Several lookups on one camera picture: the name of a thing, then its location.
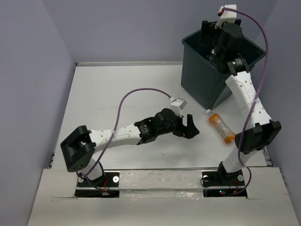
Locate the dark green plastic bin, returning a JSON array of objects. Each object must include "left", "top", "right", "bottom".
[{"left": 181, "top": 19, "right": 266, "bottom": 109}]

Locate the orange liquid bottle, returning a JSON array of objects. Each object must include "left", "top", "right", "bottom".
[{"left": 206, "top": 109, "right": 235, "bottom": 144}]

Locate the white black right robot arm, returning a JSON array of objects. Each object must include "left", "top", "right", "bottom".
[{"left": 199, "top": 19, "right": 281, "bottom": 187}]

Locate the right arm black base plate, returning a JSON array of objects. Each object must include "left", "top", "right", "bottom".
[{"left": 200, "top": 170, "right": 247, "bottom": 198}]

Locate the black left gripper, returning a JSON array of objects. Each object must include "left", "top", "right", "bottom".
[{"left": 155, "top": 112, "right": 198, "bottom": 139}]

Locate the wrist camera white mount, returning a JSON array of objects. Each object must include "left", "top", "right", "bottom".
[
  {"left": 214, "top": 4, "right": 237, "bottom": 29},
  {"left": 169, "top": 96, "right": 187, "bottom": 118}
]

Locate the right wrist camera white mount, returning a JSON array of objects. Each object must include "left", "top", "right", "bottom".
[{"left": 214, "top": 4, "right": 237, "bottom": 29}]

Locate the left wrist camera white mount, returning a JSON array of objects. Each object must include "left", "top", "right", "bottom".
[{"left": 169, "top": 96, "right": 187, "bottom": 118}]

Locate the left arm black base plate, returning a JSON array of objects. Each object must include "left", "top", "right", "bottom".
[{"left": 75, "top": 170, "right": 120, "bottom": 198}]

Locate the clear bottle white cap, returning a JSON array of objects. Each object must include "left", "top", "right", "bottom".
[{"left": 206, "top": 52, "right": 218, "bottom": 65}]

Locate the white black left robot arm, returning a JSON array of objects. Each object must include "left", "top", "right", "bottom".
[{"left": 60, "top": 108, "right": 199, "bottom": 186}]

